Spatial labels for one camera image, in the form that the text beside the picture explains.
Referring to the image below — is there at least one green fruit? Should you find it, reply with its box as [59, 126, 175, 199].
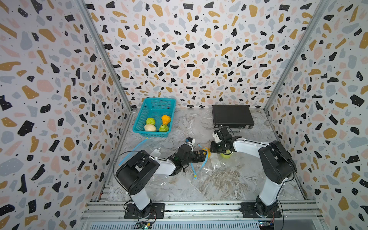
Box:
[220, 153, 233, 159]

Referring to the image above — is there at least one clear zip-top bag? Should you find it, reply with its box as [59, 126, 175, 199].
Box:
[188, 146, 240, 190]
[114, 138, 176, 176]

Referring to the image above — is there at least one orange fruit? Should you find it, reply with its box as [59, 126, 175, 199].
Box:
[162, 115, 171, 125]
[204, 148, 211, 158]

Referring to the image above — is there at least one beige fruit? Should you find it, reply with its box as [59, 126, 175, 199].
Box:
[144, 124, 157, 132]

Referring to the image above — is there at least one green pear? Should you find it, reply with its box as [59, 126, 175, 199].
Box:
[159, 124, 169, 132]
[146, 117, 156, 125]

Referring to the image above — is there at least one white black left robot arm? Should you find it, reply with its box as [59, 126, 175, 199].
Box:
[114, 143, 208, 217]

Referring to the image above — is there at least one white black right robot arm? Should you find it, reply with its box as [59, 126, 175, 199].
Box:
[210, 134, 297, 218]

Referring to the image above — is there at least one black ribbed carrying case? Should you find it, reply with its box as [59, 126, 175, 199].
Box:
[212, 105, 255, 129]

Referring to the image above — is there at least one teal plastic basket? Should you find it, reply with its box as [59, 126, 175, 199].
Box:
[133, 98, 176, 138]

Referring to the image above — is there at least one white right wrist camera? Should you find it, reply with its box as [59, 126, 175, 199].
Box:
[212, 127, 229, 143]

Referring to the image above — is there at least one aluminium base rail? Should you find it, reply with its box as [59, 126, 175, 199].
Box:
[78, 200, 328, 230]

